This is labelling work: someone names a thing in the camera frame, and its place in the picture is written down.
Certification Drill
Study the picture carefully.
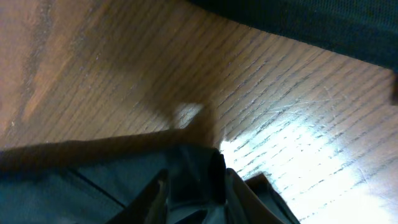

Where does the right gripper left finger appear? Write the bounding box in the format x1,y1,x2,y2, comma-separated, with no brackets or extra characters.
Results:
106,169,169,224

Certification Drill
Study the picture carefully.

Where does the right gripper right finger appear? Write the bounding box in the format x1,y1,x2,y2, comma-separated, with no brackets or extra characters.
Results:
225,168,283,224

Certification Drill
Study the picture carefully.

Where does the black and white garment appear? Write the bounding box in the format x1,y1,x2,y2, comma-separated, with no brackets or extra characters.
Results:
186,0,398,105

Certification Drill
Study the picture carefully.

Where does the black leggings red waistband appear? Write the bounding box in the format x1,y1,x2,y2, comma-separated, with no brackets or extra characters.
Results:
0,144,301,224

